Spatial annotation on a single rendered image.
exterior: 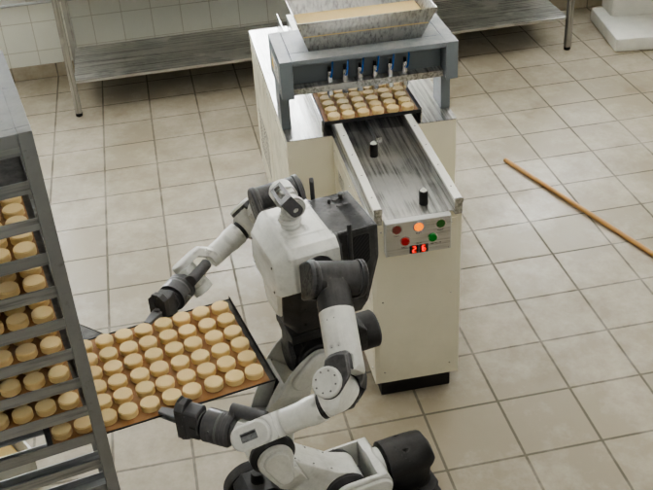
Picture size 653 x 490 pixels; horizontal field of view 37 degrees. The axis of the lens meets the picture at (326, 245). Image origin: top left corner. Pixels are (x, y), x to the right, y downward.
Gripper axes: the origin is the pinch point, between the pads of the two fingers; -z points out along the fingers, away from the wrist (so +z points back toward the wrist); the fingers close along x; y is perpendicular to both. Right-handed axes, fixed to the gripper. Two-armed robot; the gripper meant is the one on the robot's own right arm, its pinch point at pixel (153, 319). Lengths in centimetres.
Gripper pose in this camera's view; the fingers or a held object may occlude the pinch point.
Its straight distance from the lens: 289.8
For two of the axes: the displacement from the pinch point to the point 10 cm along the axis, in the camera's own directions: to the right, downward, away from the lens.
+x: -0.5, -8.3, -5.5
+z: 3.8, -5.3, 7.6
